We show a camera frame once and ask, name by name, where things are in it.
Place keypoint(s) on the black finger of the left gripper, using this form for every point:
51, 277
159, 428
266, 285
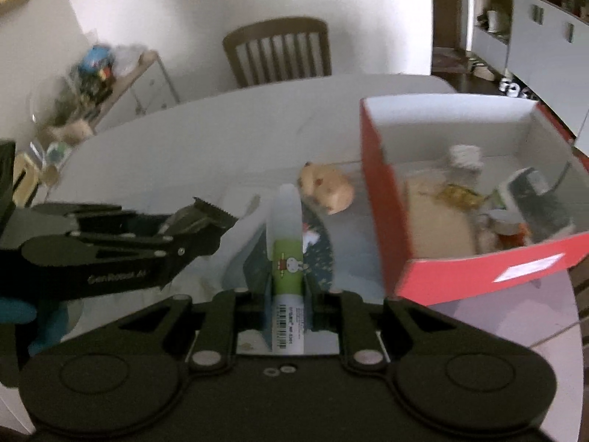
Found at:
114, 257
104, 218

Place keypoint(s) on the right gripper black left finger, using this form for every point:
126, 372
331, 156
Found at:
124, 373

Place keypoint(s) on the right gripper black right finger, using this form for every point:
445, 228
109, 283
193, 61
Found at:
444, 371

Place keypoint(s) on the white round cap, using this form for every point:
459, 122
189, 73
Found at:
504, 222

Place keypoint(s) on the small green yellow packet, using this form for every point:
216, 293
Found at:
461, 197

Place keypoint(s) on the green white tube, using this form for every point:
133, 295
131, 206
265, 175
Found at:
285, 244

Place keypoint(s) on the white green wipes pack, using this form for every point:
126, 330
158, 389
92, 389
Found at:
528, 194

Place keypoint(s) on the cotton swabs bag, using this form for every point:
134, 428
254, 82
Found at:
464, 161

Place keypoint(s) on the tan spotted plush toy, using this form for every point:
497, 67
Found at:
327, 186

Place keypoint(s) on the dark foil packet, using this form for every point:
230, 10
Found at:
195, 217

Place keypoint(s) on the red orange keychain toy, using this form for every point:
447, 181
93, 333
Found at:
517, 240

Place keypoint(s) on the beige plush on sideboard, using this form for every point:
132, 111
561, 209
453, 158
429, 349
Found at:
72, 134

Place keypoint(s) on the white sideboard cabinet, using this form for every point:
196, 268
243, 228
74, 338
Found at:
147, 89

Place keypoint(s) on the blue globe toy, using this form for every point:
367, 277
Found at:
96, 59

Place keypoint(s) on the red cardboard shoe box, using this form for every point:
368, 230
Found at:
408, 136

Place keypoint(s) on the far wooden chair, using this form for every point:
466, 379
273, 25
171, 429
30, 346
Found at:
279, 50

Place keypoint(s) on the white wall cabinet unit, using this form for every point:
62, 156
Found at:
541, 44

